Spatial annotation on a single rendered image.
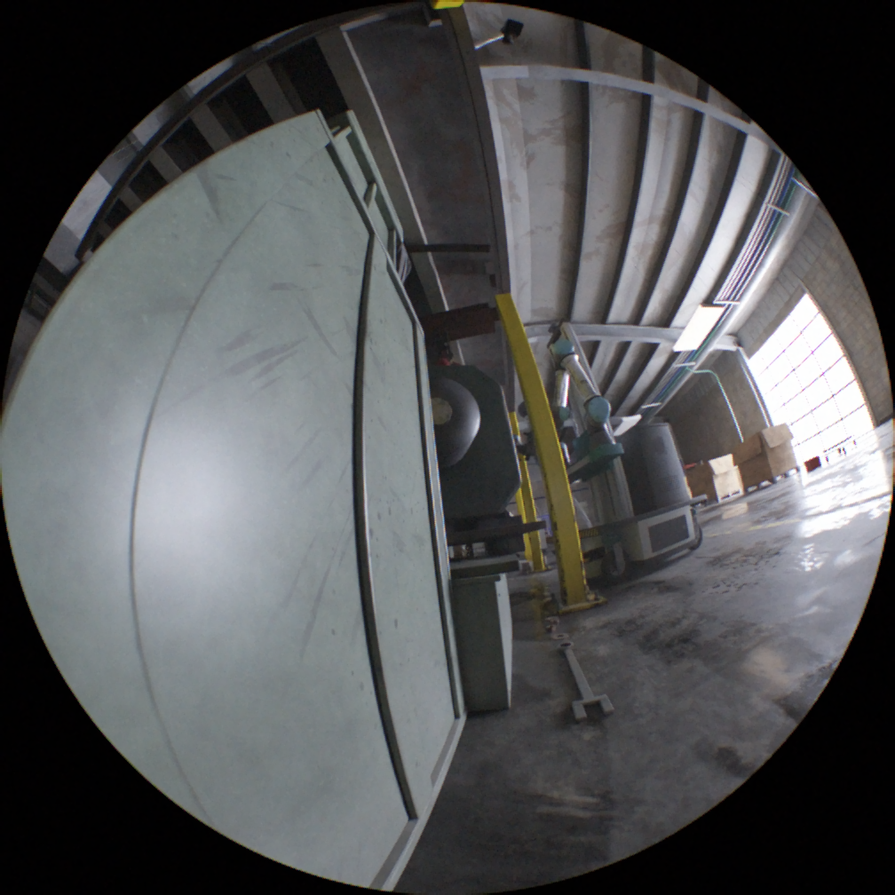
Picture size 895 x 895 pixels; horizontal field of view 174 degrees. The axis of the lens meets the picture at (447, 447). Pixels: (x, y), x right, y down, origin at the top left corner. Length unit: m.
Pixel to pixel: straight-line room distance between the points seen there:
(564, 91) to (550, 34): 1.08
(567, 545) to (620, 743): 0.94
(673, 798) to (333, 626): 0.38
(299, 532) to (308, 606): 0.05
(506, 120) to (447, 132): 3.86
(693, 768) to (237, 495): 0.49
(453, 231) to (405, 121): 0.77
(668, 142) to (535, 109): 2.37
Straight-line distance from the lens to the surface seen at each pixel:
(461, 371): 0.87
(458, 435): 0.64
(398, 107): 1.72
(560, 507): 1.27
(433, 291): 1.97
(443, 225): 1.93
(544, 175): 6.00
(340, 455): 0.24
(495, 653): 0.55
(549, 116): 5.75
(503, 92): 5.54
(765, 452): 7.02
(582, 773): 0.45
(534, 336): 7.76
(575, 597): 1.29
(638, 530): 1.61
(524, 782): 0.44
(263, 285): 0.22
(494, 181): 1.48
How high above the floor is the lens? 0.32
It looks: 20 degrees up
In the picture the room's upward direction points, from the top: 7 degrees counter-clockwise
